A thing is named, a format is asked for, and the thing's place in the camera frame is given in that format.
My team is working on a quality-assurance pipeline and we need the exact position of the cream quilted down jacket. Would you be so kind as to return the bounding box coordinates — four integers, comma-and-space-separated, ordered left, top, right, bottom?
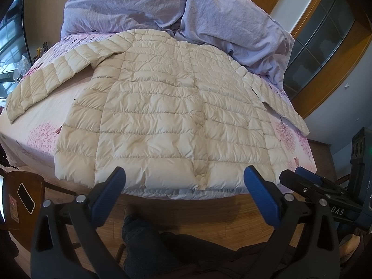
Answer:
5, 28, 310, 191

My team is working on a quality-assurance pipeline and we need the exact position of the white smartphone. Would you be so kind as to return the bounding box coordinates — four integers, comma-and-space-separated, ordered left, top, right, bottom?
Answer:
17, 183, 36, 215

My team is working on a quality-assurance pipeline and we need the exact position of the wooden glass cabinet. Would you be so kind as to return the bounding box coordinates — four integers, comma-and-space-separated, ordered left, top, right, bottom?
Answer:
252, 0, 371, 118

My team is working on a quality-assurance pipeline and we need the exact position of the lavender crumpled duvet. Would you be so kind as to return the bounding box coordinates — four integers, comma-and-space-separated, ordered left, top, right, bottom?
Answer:
61, 0, 294, 88

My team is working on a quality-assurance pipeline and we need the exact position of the brown wooden chair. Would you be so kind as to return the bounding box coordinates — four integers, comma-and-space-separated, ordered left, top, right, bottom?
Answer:
1, 169, 76, 251

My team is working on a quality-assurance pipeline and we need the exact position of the pink floral bed sheet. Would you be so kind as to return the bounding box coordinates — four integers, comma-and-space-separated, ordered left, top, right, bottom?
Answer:
0, 31, 318, 201

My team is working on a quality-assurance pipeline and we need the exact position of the dark trouser leg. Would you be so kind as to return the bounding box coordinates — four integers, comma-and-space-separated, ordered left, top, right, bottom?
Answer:
122, 205, 267, 278

